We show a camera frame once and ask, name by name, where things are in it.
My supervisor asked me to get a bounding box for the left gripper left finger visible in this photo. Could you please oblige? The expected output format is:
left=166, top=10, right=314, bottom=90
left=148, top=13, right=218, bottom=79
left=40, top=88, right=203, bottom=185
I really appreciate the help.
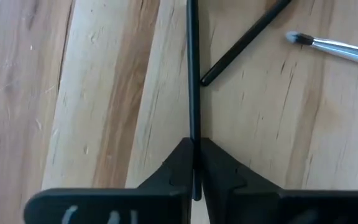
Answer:
left=23, top=138, right=195, bottom=224

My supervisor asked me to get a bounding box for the black spoolie brush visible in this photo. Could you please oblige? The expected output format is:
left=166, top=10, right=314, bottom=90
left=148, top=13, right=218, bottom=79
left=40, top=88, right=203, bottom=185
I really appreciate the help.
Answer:
left=186, top=0, right=202, bottom=202

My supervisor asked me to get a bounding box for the white-tipped makeup brush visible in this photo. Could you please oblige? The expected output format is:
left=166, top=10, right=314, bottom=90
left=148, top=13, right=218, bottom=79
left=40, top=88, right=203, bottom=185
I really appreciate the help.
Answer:
left=285, top=30, right=358, bottom=68

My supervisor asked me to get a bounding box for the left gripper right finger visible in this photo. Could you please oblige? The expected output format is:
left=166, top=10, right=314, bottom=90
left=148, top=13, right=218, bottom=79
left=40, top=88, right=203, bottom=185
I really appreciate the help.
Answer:
left=201, top=138, right=358, bottom=224

